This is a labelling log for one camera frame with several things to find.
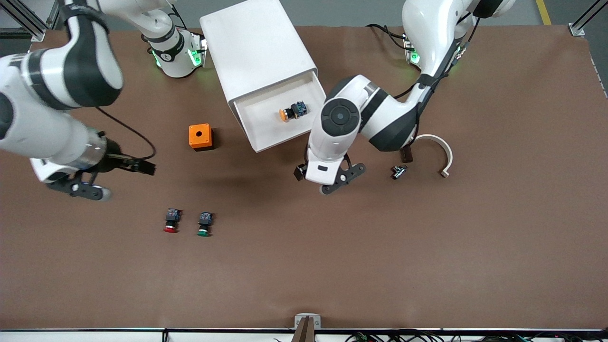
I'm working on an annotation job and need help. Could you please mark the yellow mushroom push button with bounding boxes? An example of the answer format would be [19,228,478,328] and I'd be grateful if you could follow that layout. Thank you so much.
[279,101,308,123]

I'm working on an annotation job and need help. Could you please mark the white plastic drawer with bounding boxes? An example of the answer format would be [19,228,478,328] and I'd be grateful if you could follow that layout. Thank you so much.
[235,71,329,153]

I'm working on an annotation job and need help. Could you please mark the red mushroom push button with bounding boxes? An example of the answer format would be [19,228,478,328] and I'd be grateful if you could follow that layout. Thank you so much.
[163,208,182,234]

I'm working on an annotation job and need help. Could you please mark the green mushroom push button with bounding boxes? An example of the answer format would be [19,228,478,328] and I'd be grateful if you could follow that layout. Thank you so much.
[197,211,215,237]

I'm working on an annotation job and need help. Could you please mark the white drawer cabinet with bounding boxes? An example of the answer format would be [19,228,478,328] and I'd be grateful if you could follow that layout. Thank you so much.
[199,0,320,110]

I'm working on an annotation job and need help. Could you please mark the brown table cover sheet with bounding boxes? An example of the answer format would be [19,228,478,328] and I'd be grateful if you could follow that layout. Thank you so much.
[0,24,608,331]

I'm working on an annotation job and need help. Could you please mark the orange button enclosure box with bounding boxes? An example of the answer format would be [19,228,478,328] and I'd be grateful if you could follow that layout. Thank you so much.
[189,123,215,152]

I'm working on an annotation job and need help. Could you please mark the white curved plastic bracket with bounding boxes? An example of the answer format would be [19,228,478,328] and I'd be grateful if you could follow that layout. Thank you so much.
[416,133,454,179]

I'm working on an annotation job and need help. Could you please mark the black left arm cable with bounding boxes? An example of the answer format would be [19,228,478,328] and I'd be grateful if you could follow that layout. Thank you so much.
[393,14,480,100]

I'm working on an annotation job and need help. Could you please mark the aluminium frame profile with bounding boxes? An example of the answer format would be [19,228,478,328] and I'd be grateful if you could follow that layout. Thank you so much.
[569,0,608,38]
[0,0,62,42]

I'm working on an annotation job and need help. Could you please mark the black base power cable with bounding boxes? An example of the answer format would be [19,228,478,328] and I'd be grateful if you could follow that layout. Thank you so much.
[366,23,409,50]

